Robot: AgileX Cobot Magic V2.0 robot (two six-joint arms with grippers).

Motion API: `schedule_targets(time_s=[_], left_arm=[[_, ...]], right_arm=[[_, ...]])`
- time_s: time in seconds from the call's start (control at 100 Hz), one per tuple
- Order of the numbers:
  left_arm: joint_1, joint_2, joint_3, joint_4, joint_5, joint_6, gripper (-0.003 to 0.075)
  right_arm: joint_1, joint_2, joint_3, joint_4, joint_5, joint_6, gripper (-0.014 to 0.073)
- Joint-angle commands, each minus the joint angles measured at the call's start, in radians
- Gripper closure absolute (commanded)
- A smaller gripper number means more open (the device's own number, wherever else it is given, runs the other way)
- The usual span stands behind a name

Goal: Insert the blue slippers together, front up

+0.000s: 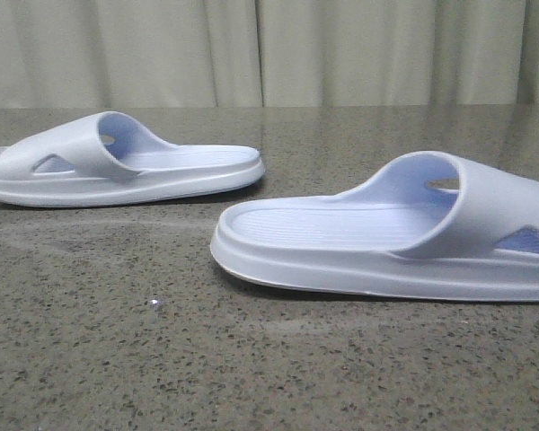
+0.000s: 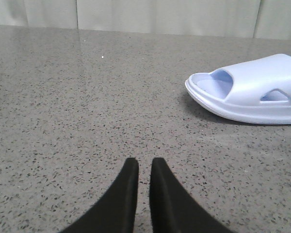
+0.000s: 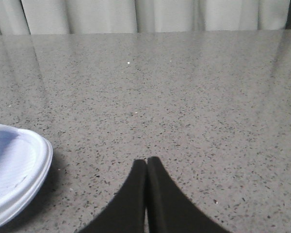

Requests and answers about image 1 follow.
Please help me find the light blue slipper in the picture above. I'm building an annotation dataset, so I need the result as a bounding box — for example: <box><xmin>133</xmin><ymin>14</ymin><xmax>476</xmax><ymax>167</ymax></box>
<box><xmin>0</xmin><ymin>111</ymin><xmax>265</xmax><ymax>207</ymax></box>
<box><xmin>210</xmin><ymin>151</ymin><xmax>539</xmax><ymax>302</ymax></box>

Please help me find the beige pleated curtain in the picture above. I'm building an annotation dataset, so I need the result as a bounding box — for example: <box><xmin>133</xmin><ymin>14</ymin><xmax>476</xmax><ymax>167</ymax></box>
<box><xmin>0</xmin><ymin>1</ymin><xmax>539</xmax><ymax>108</ymax></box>

